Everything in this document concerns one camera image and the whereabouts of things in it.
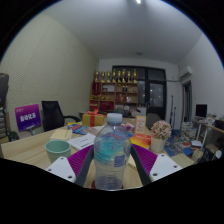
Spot black office chair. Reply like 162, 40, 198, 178
41, 100, 82, 132

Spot pink flowers in white pot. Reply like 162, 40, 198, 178
149, 120, 173, 154

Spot colourful magazine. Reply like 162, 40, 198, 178
67, 123, 91, 136

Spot wooden shelf unit with trophies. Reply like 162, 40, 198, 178
89, 68, 139, 113

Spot orange red book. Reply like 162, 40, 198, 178
129, 133, 152, 149

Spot black computer monitor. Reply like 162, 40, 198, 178
195, 103, 208, 118

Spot pale green cup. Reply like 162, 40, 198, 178
44, 139, 72, 164

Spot pile of books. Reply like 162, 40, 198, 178
179, 121, 202, 148

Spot white wall air conditioner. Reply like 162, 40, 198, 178
178, 65, 194, 79

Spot flat round red coaster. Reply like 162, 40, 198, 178
89, 178, 98, 190

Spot cluttered side desk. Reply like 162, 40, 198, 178
194, 114, 224, 148

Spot black framed glass door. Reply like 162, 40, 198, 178
112, 65, 168, 119

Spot yellow gift box red ribbon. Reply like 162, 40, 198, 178
81, 109, 105, 128

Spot small black suitcase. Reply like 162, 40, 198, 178
8, 130, 20, 142

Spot purple sign board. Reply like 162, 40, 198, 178
14, 103, 42, 132

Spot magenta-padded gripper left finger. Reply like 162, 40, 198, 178
45, 144, 96, 187

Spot clear plastic water bottle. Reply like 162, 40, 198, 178
93, 113, 133, 191

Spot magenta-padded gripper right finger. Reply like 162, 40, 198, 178
129, 143, 184, 187

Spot white paper sheet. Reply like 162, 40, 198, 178
66, 132, 97, 152

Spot orange standing card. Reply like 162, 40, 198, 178
134, 115, 148, 135

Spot pale yellow book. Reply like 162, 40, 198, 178
49, 128, 73, 142

